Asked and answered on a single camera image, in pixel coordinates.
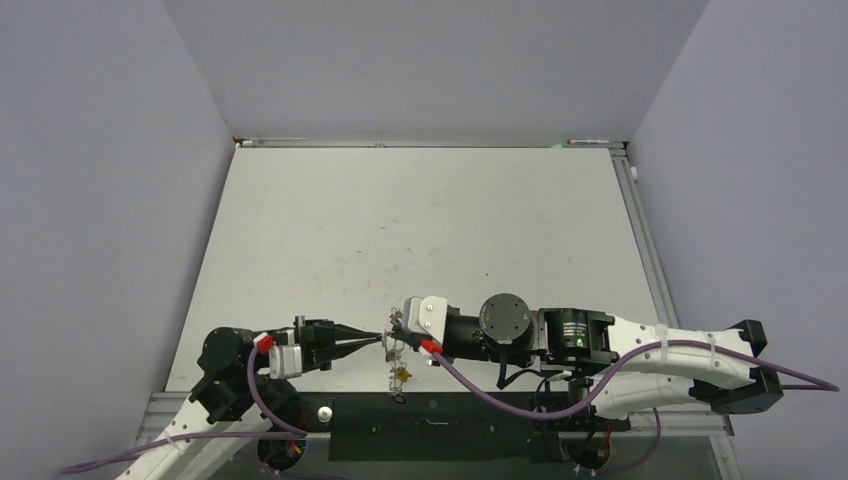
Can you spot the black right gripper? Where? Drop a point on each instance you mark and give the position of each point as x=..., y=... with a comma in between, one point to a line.
x=409, y=334

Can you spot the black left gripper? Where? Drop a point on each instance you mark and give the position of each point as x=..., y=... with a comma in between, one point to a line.
x=318, y=346

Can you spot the large metal keyring with rings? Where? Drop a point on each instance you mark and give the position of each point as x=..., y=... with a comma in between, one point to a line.
x=393, y=350

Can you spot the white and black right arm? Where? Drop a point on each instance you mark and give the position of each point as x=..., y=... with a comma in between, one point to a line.
x=614, y=366

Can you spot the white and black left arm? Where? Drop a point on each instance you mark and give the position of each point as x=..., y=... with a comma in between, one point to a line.
x=245, y=392

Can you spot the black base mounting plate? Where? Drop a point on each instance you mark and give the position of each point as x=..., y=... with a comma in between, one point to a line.
x=430, y=427

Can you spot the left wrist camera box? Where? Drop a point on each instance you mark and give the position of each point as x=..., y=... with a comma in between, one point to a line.
x=286, y=362

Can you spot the aluminium table frame rail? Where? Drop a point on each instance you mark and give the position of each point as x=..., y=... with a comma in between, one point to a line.
x=627, y=179

